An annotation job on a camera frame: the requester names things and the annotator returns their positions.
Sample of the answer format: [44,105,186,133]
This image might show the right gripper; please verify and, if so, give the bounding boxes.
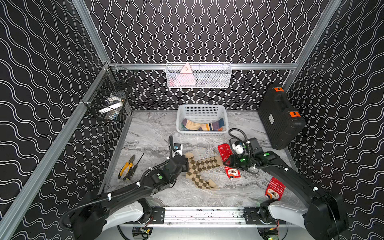
[221,154,253,169]

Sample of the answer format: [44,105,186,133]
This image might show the beige argyle sock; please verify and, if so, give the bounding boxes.
[186,156,224,178]
[186,153,218,190]

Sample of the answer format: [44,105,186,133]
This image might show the red christmas sock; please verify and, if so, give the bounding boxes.
[218,144,241,180]
[265,177,286,201]

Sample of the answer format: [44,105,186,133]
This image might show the cream purple striped sock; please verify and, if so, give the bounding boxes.
[182,119,225,132]

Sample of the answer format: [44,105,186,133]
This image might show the white plastic basket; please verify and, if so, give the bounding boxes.
[176,105,229,137]

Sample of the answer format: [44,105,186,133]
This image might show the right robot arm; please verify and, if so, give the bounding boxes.
[230,138,349,240]

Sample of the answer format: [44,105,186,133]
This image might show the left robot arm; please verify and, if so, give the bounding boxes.
[59,154,189,240]

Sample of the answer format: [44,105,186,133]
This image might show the black screwdriver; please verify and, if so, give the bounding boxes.
[121,155,138,181]

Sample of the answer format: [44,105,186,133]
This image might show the black tool case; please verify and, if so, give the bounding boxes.
[258,85,306,150]

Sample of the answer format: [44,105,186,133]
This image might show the white items in black basket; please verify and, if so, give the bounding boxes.
[99,93,126,120]

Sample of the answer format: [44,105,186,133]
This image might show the pink triangular item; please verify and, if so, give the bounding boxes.
[174,63,196,87]

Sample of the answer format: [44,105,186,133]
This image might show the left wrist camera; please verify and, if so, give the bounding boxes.
[172,143,183,157]

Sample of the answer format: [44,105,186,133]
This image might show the yellow handled pliers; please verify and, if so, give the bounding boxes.
[118,155,136,181]

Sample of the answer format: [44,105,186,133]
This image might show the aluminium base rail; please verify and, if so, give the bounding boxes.
[125,206,325,227]

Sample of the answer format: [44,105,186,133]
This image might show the white wire wall basket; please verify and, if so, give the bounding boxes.
[165,62,233,89]

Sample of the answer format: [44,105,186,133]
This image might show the black wire wall basket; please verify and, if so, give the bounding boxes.
[86,66,138,122]

